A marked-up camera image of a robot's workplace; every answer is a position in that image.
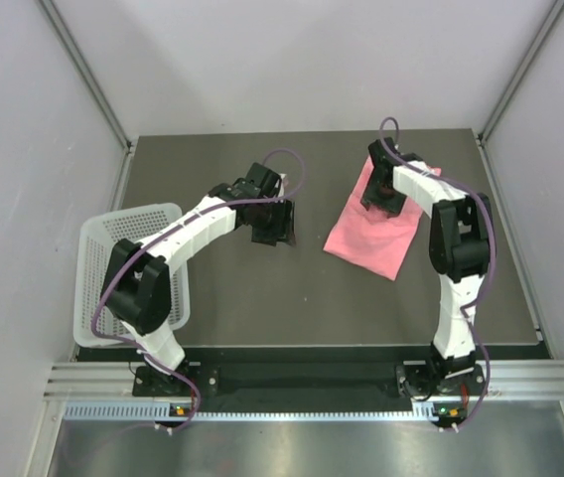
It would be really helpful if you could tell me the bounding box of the aluminium frame post left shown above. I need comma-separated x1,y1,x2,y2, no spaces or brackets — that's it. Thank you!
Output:
36,0,137,155

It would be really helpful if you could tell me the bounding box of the aluminium frame post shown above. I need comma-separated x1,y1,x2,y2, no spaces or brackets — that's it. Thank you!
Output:
36,0,137,155
476,0,564,149

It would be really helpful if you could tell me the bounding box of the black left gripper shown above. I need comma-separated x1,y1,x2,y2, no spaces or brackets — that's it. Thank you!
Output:
251,197,295,246

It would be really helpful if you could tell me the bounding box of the aluminium frame post right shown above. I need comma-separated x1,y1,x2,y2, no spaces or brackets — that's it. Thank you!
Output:
476,0,564,149

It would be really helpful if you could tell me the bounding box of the white perforated plastic basket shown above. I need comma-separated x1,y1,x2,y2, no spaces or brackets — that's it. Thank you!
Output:
73,203,191,348

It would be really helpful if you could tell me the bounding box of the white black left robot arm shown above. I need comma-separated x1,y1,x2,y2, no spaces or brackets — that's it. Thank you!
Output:
93,163,295,395

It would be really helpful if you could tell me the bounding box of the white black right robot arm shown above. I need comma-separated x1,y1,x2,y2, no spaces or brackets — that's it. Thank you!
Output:
360,137,495,394

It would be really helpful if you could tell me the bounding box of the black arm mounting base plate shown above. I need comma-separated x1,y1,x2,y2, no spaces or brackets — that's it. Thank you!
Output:
132,346,486,410

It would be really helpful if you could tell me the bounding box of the grey slotted cable duct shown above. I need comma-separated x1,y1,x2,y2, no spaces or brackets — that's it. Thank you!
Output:
64,401,460,422

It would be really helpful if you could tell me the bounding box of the pink t shirt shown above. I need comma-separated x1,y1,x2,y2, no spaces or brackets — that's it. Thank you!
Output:
323,160,423,280

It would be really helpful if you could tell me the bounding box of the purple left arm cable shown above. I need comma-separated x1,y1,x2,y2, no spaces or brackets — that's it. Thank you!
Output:
91,148,308,433

